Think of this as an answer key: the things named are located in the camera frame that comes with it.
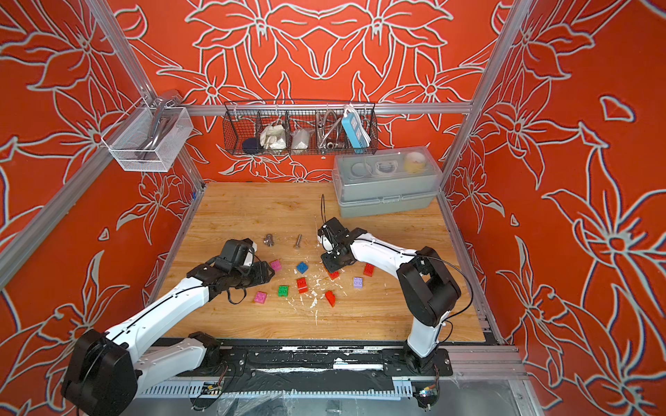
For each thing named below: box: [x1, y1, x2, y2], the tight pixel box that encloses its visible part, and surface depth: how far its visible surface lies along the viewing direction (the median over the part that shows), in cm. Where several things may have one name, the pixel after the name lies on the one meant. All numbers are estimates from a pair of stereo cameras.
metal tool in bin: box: [137, 93, 181, 157], surface depth 87 cm
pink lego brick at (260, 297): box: [254, 291, 268, 305], surface depth 86 cm
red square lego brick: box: [296, 277, 309, 294], surface depth 89 cm
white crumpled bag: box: [259, 123, 288, 150], surface depth 92 cm
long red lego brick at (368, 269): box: [363, 262, 376, 278], surface depth 93 cm
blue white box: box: [341, 106, 372, 154], surface depth 90 cm
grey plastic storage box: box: [332, 147, 444, 219], surface depth 102 cm
